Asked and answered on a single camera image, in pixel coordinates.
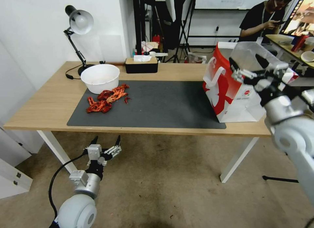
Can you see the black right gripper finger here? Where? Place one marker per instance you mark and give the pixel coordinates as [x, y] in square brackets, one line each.
[241, 74]
[263, 61]

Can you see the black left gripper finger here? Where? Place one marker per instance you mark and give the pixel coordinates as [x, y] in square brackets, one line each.
[114, 150]
[94, 141]

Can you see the red white paper takeout bag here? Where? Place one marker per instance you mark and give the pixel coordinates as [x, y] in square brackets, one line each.
[220, 97]

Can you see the black phone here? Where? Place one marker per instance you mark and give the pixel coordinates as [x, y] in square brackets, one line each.
[279, 22]

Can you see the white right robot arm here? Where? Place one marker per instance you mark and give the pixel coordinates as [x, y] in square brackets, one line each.
[294, 134]

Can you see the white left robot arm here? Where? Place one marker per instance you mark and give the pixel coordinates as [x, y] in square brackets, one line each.
[78, 210]

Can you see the clear plastic bag with red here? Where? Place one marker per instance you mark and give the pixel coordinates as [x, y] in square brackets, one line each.
[196, 58]

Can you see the white round takeout container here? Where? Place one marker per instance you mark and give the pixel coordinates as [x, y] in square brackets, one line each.
[99, 77]

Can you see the black tissue box wooden lid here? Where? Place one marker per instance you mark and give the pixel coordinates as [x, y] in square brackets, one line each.
[141, 67]

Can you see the wooden side table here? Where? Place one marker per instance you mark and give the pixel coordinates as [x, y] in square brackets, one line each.
[282, 41]

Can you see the red drink can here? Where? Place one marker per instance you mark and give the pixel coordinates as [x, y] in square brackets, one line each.
[298, 43]

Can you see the red crayfish shell pile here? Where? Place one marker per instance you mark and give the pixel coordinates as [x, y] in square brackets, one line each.
[105, 102]

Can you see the person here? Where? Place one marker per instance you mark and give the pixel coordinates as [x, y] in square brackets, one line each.
[255, 21]

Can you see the white paper bowl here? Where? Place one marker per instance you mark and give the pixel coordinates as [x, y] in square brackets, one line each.
[307, 56]

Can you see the small red crayfish shell piece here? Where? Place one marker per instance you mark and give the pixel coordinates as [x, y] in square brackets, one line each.
[127, 100]

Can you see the wooden desk with white legs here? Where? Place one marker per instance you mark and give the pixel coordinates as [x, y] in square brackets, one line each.
[49, 102]

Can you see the computer monitor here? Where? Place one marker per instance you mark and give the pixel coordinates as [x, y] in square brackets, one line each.
[301, 14]

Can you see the dark grey desk mat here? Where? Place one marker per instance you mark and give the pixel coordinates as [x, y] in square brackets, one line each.
[159, 102]

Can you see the black light stand tripod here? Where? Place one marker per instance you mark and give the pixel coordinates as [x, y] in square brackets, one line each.
[184, 36]

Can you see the white cabinet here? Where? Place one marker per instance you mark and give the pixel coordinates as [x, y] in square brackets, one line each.
[12, 169]

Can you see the black stand foot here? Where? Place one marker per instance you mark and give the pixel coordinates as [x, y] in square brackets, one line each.
[279, 179]

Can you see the white tissue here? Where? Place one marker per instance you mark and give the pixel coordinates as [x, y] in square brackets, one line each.
[141, 58]

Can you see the white softbox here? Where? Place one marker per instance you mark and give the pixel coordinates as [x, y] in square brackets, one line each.
[175, 4]

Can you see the black desk lamp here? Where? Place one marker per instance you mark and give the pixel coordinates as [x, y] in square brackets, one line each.
[81, 21]

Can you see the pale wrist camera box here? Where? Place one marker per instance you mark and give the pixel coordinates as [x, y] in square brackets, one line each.
[94, 151]
[263, 85]

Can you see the black metal rack frame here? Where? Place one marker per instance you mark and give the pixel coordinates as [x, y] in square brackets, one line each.
[139, 21]

